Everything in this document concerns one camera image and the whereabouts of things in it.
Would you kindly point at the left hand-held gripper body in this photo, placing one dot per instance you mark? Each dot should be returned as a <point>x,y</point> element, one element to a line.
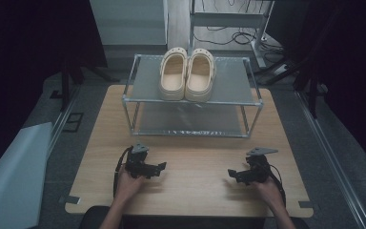
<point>138,163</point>

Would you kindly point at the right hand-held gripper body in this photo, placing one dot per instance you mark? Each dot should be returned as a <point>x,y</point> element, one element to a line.
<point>255,168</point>

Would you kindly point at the metal shoe rack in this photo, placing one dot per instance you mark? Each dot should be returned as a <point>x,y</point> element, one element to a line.
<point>232,82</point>

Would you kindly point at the cream clog shoe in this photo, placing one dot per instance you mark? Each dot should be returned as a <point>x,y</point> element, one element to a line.
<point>172,76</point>
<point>200,76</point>

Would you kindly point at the person's left hand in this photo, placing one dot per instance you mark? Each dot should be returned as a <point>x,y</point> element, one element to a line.
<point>128,186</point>

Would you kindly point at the person's right hand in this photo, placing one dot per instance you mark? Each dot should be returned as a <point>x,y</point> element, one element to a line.
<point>270,192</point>

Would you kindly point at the person's dark clothing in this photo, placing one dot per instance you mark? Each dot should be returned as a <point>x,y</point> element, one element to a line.
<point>187,222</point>

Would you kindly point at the grey tape piece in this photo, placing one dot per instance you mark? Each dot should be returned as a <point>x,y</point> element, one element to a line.
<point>70,199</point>
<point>305,204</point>

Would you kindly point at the black tripod stand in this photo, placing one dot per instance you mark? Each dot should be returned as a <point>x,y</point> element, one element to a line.
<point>311,79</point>
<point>66,82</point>

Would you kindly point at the white board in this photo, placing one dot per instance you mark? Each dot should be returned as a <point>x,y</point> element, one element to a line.
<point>16,178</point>

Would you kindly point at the white cabinet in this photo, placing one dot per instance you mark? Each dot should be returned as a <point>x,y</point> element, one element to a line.
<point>130,22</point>

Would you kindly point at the metal floor rail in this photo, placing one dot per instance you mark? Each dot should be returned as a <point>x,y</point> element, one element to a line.
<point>62,120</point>
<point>333,159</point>

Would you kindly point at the white metal desk frame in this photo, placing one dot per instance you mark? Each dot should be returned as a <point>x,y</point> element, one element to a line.
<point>225,19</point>

